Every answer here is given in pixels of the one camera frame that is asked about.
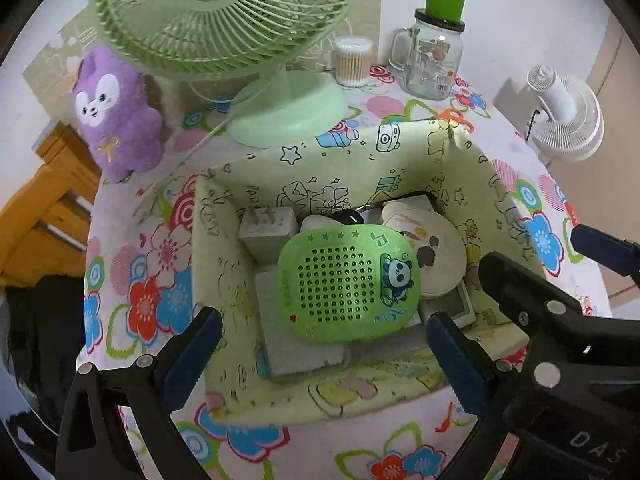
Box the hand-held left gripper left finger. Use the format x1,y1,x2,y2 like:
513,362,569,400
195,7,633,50
54,306,224,480

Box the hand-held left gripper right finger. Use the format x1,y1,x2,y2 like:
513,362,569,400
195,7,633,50
426,311,522,480

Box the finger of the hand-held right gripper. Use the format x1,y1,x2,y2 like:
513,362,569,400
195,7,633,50
477,252,640,391
571,225,640,288

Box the beige bear shaped card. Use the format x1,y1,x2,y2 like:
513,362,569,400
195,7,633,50
381,199,468,301

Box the large white power adapter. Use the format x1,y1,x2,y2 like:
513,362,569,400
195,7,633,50
254,265,353,380

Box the pale green patterned storage box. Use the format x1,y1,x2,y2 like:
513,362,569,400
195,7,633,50
191,117,532,426

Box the green perforated case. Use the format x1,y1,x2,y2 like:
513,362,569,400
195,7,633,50
276,225,422,345

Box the small white cube charger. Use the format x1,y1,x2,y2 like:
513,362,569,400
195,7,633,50
237,205,301,261

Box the floral tablecloth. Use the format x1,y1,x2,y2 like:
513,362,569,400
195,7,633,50
75,62,613,480

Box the white floor fan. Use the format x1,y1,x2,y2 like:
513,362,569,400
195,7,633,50
525,64,605,163

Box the dark clothes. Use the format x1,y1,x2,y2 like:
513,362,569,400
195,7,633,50
0,272,93,441

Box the orange scissors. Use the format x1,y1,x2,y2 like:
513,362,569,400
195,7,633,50
435,107,473,128

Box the purple plush toy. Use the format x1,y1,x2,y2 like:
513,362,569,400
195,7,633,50
71,45,166,184

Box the glass mug jar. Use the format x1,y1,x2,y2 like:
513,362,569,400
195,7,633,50
389,9,467,101

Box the green desk fan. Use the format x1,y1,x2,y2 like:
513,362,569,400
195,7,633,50
89,0,381,150

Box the cotton swab jar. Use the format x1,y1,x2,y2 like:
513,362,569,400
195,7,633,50
332,36,375,87

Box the green plastic cup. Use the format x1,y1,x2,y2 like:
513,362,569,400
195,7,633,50
425,0,467,23

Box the black fan cable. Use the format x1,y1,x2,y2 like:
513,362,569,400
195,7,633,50
522,107,543,141

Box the white fan cord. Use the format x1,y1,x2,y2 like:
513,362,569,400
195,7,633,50
134,77,271,221

